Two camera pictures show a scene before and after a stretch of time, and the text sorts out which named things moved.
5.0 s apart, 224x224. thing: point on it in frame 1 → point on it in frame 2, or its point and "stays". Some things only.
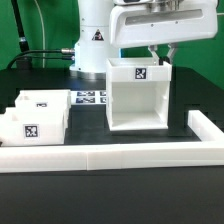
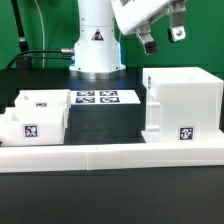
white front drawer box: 33,126 stays
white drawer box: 45,99 stays
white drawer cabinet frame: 138,93 → 184,104
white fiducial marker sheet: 88,97 stays
